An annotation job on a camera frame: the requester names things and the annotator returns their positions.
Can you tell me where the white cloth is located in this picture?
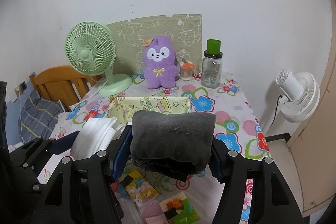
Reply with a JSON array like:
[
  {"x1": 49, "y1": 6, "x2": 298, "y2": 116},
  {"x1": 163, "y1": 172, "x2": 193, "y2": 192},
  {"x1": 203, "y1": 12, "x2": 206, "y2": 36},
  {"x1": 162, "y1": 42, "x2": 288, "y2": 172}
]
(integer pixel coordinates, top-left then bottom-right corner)
[{"x1": 70, "y1": 117, "x2": 125, "y2": 160}]

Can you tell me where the olive cartoon cardboard panel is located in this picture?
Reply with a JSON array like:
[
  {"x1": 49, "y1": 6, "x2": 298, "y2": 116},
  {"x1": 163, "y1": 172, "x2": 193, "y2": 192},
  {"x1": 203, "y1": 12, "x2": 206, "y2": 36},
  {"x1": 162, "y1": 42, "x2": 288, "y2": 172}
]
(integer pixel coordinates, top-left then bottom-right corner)
[{"x1": 107, "y1": 14, "x2": 203, "y2": 75}]

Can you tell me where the pink sachet packet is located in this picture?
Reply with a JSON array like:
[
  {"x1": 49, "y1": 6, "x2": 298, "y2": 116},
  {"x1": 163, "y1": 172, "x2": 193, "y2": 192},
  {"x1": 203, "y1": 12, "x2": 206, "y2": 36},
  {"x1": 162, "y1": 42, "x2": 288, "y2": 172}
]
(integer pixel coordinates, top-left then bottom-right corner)
[{"x1": 141, "y1": 202, "x2": 169, "y2": 224}]

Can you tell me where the yellow cartoon fabric box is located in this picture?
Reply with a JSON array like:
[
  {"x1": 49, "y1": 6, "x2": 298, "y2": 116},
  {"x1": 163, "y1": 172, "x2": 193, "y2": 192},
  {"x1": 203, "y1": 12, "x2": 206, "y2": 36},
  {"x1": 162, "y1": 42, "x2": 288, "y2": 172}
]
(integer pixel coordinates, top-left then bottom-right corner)
[{"x1": 105, "y1": 96, "x2": 192, "y2": 124}]

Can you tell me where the white standing fan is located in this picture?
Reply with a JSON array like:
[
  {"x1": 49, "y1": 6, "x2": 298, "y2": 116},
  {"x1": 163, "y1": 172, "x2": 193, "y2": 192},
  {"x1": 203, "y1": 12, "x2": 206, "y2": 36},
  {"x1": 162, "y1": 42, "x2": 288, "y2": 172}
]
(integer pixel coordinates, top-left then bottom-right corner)
[{"x1": 276, "y1": 69, "x2": 321, "y2": 123}]

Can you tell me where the green tissue pack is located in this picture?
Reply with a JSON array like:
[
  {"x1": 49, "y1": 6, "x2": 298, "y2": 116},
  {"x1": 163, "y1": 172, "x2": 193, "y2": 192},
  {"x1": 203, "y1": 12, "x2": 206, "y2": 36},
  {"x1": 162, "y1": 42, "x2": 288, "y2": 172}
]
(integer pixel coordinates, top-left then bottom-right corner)
[{"x1": 159, "y1": 192, "x2": 201, "y2": 224}]

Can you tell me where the glass jar green lid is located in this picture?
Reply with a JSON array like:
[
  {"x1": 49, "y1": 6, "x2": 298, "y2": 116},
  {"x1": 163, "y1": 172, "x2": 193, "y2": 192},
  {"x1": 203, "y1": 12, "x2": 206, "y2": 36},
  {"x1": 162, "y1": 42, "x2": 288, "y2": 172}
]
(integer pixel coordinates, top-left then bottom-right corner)
[{"x1": 200, "y1": 39, "x2": 223, "y2": 89}]

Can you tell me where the purple plush bunny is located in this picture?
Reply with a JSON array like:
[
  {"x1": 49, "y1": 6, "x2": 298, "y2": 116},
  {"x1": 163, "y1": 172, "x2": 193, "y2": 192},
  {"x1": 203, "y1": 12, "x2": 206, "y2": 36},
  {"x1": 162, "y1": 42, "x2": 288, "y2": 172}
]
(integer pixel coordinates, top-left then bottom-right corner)
[{"x1": 142, "y1": 35, "x2": 179, "y2": 89}]

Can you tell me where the yellow cartoon tissue pack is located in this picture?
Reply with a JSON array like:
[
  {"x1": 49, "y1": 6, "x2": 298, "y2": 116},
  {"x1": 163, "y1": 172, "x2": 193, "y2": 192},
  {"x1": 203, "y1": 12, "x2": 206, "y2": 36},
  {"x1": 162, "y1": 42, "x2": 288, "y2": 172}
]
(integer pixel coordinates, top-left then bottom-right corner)
[{"x1": 121, "y1": 170, "x2": 159, "y2": 207}]

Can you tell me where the white fan power cable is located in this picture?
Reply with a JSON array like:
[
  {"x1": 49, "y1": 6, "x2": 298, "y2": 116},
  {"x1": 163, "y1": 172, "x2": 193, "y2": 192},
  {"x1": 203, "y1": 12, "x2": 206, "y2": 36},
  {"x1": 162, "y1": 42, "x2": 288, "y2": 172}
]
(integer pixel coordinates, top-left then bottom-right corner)
[{"x1": 262, "y1": 93, "x2": 285, "y2": 132}]

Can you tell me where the floral tablecloth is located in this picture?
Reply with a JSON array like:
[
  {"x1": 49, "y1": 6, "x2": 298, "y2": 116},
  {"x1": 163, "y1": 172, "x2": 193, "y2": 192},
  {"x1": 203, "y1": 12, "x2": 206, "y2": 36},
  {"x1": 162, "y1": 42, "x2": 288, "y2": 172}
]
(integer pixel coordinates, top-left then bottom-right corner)
[{"x1": 51, "y1": 73, "x2": 269, "y2": 223}]

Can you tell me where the green desk fan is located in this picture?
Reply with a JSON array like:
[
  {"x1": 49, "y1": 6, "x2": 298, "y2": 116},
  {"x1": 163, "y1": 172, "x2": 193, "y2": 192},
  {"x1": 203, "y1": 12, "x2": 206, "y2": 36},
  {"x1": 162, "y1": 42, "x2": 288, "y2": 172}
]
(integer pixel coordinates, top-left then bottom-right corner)
[{"x1": 64, "y1": 22, "x2": 132, "y2": 96}]

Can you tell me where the small cup orange lid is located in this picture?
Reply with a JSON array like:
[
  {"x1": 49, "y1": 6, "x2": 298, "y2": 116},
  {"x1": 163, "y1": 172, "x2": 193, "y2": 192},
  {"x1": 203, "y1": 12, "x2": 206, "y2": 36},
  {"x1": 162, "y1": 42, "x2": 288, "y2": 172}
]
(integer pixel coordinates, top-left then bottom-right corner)
[{"x1": 180, "y1": 61, "x2": 195, "y2": 81}]

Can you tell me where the dark grey towel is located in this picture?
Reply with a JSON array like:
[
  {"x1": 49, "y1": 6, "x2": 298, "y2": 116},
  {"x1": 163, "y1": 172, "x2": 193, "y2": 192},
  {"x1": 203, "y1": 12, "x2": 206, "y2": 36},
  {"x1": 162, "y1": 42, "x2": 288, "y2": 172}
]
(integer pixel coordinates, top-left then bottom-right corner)
[{"x1": 130, "y1": 110, "x2": 217, "y2": 182}]

